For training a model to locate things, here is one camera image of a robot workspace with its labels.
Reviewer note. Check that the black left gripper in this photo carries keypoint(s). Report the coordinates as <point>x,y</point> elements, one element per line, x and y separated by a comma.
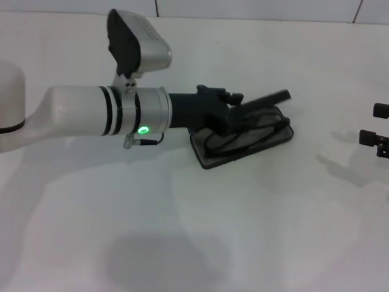
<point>194,109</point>

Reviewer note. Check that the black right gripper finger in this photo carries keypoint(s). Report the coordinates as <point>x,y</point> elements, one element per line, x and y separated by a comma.
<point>369,137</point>
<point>381,110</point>

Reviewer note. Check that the black glasses case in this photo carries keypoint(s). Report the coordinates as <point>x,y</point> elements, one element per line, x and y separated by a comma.
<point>273,96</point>

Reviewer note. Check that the black thin-framed glasses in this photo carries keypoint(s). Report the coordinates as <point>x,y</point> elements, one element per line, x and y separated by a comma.
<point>283,121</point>

